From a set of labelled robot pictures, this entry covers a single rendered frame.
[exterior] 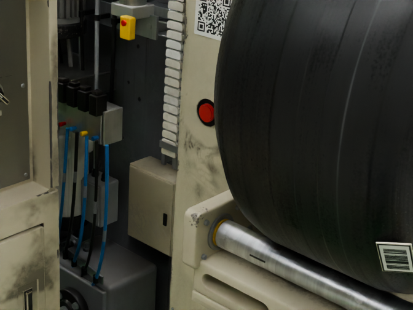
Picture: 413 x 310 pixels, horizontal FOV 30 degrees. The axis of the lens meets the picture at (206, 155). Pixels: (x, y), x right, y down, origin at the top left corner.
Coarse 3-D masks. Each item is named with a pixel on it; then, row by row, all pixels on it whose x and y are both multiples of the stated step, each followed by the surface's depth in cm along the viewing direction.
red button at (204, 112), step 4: (204, 104) 124; (208, 104) 123; (200, 108) 124; (204, 108) 124; (208, 108) 123; (212, 108) 123; (200, 112) 124; (204, 112) 124; (208, 112) 123; (212, 112) 123; (200, 116) 125; (204, 116) 124; (208, 116) 123; (212, 116) 123; (204, 120) 124; (208, 120) 124; (212, 120) 124
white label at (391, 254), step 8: (384, 248) 89; (392, 248) 88; (400, 248) 88; (408, 248) 88; (384, 256) 90; (392, 256) 90; (400, 256) 89; (408, 256) 89; (384, 264) 91; (392, 264) 91; (400, 264) 91; (408, 264) 90; (408, 272) 91
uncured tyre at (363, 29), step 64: (256, 0) 90; (320, 0) 85; (384, 0) 81; (256, 64) 89; (320, 64) 84; (384, 64) 80; (256, 128) 91; (320, 128) 85; (384, 128) 81; (256, 192) 97; (320, 192) 89; (384, 192) 84; (320, 256) 100
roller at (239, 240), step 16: (224, 224) 119; (224, 240) 118; (240, 240) 116; (256, 240) 115; (240, 256) 117; (256, 256) 114; (272, 256) 113; (288, 256) 112; (304, 256) 111; (272, 272) 114; (288, 272) 111; (304, 272) 109; (320, 272) 108; (336, 272) 108; (320, 288) 108; (336, 288) 106; (352, 288) 105; (368, 288) 105; (352, 304) 105; (368, 304) 103; (384, 304) 102; (400, 304) 102
